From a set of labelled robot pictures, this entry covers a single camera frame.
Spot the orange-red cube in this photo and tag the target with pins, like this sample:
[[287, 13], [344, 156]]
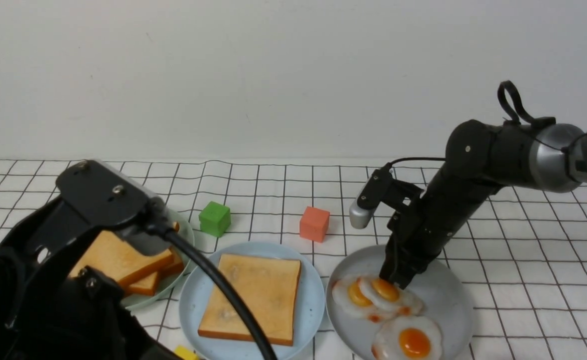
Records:
[[314, 224]]

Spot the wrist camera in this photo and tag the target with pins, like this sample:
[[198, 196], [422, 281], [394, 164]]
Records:
[[148, 231], [381, 188]]

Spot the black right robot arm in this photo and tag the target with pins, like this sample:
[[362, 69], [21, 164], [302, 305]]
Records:
[[479, 161]]

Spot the fried egg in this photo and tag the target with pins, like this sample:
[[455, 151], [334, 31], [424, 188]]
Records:
[[347, 295], [408, 338], [389, 297]]

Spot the pale green plate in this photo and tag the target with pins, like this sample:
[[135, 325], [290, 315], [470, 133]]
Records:
[[167, 283]]

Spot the grey plate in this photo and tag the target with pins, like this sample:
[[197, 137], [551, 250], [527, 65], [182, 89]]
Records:
[[445, 299]]

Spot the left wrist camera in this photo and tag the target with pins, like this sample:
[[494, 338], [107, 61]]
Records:
[[148, 231]]

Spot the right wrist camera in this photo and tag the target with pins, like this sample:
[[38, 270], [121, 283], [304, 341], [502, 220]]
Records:
[[381, 188]]

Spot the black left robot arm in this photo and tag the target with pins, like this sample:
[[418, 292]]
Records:
[[45, 314]]

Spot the yellow cube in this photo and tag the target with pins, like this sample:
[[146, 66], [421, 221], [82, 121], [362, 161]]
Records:
[[185, 354]]

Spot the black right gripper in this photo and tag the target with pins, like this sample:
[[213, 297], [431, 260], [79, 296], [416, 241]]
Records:
[[418, 237]]

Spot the green cube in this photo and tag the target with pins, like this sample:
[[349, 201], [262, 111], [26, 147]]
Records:
[[215, 219]]

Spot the light blue plate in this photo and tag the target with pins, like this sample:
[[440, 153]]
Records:
[[308, 314]]

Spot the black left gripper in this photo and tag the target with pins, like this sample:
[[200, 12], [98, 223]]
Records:
[[45, 314]]

